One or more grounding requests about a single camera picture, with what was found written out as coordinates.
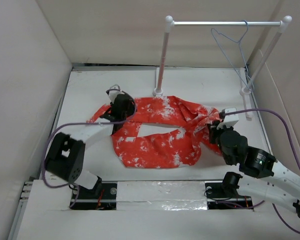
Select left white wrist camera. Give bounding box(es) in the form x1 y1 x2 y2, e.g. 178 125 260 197
106 84 123 103

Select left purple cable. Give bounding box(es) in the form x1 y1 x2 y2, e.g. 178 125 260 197
40 87 137 208

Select white clothes rack frame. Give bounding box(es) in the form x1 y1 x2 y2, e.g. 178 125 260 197
153 15 293 110

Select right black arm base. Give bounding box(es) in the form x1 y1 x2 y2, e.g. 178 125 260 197
204 172 253 210

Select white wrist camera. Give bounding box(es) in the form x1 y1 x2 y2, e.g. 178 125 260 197
106 84 123 103
217 107 239 129

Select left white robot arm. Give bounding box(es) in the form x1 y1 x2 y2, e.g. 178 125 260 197
41 88 137 199

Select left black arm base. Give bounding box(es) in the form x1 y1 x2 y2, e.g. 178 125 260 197
69 181 118 211

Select red white patterned trousers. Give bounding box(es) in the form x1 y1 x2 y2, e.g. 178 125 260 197
86 94 226 170

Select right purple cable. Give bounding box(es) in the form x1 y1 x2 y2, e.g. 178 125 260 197
223 108 300 236

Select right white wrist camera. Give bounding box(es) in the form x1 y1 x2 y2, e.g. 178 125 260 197
217 107 239 129

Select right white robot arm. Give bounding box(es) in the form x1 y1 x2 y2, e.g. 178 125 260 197
207 120 300 219

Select blue wire hanger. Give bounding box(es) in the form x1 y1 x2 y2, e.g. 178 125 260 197
210 19 255 92

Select purple cable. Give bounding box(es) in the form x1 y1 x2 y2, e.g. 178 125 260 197
40 87 137 208
223 108 300 236

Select silver foil tape strip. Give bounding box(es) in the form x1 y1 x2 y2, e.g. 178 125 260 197
116 180 208 211

